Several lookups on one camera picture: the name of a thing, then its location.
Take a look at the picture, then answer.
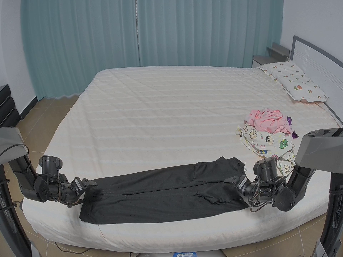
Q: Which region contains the black T-shirt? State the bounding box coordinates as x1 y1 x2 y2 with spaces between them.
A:
79 156 258 225

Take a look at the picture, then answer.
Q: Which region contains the black cable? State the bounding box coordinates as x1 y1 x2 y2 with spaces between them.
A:
0 142 29 158
54 241 91 254
249 196 272 213

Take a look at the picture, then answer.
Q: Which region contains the grey bedside table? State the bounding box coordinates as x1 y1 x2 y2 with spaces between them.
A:
253 42 291 68

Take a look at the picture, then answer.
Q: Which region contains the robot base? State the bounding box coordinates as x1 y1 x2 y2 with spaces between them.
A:
31 237 325 257

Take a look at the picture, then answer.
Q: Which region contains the blue-green curtain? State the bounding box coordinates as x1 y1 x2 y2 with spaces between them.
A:
136 0 284 69
21 0 141 101

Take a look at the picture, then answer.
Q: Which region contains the white printed garment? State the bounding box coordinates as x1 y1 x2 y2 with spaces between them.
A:
235 124 298 180

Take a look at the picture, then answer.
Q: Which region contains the bed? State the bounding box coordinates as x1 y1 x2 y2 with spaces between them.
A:
21 35 343 254

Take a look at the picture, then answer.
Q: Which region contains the purple garment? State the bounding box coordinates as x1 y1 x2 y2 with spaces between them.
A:
287 116 299 138

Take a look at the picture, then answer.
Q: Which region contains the white printed pillow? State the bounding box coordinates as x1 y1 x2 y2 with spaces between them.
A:
257 61 330 104

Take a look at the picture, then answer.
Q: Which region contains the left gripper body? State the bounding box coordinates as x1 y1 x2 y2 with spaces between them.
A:
73 178 86 197

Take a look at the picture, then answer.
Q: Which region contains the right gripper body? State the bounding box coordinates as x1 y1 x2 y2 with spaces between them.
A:
236 176 253 197

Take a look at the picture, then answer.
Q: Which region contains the pink garment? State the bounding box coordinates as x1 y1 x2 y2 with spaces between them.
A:
244 107 292 134

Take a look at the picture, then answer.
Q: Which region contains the black chest of drawers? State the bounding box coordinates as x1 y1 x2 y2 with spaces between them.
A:
0 85 21 128

